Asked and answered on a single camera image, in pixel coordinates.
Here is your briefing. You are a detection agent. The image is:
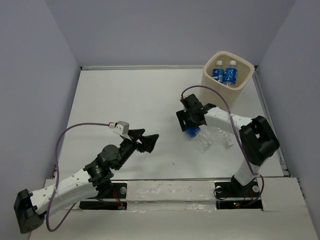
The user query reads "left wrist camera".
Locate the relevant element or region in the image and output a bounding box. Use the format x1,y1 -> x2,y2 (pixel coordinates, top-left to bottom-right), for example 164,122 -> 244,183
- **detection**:
113,121 -> 130,139

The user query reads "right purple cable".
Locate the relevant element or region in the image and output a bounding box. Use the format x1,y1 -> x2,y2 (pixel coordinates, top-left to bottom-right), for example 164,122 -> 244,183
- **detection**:
181,85 -> 265,203

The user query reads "clear unlabeled bottle right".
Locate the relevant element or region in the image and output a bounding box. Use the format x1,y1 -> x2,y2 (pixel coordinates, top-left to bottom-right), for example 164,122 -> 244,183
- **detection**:
213,127 -> 234,149

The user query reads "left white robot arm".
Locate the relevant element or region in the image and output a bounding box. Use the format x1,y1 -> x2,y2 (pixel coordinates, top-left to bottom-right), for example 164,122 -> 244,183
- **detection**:
13,128 -> 159,234

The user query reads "purple cable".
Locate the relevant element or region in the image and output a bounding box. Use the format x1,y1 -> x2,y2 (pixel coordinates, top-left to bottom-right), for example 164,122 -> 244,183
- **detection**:
46,121 -> 113,232
181,85 -> 265,203

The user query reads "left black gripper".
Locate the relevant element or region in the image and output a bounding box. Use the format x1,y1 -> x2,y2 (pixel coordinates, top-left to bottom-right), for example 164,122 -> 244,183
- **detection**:
114,128 -> 159,170

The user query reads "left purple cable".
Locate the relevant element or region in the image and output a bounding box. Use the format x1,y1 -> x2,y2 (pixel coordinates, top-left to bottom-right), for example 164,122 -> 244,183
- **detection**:
46,121 -> 113,232

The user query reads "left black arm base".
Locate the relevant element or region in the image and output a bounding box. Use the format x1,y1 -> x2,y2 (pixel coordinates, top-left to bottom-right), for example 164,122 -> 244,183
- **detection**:
78,181 -> 128,211

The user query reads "beige plastic bin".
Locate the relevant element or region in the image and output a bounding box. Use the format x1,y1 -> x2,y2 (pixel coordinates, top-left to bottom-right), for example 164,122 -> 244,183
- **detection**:
199,51 -> 255,110

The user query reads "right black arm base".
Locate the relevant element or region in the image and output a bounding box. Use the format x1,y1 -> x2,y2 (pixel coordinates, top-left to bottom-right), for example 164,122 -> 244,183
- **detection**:
213,180 -> 263,210

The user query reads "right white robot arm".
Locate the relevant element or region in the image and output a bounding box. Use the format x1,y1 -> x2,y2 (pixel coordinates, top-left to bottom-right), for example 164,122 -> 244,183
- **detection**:
176,94 -> 280,196

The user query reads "blue label bottle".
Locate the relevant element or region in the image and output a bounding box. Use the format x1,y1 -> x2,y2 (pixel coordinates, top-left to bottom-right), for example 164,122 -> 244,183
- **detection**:
222,60 -> 238,87
211,60 -> 225,83
186,126 -> 213,153

